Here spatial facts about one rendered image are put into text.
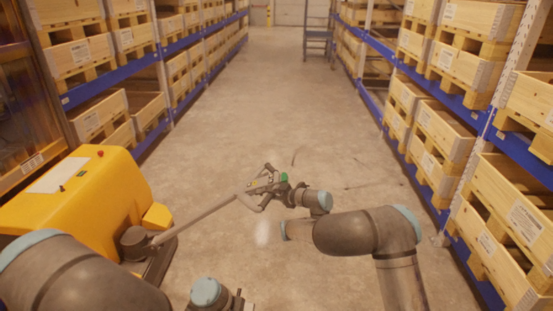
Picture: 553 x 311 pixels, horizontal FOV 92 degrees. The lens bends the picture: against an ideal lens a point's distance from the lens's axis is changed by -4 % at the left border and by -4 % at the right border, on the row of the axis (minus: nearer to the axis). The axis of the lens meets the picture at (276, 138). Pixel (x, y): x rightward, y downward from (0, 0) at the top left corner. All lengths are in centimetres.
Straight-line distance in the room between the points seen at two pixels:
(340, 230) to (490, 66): 177
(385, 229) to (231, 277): 169
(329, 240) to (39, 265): 59
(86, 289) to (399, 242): 66
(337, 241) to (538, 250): 132
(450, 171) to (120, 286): 238
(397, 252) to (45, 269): 70
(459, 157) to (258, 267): 175
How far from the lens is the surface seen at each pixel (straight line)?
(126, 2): 350
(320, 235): 80
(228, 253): 247
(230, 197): 165
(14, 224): 186
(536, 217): 191
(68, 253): 52
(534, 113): 194
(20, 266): 54
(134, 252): 216
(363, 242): 77
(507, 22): 229
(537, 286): 197
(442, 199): 271
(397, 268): 81
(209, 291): 99
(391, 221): 80
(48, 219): 181
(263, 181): 158
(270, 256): 243
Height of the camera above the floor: 189
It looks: 28 degrees down
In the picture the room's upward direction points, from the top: 1 degrees clockwise
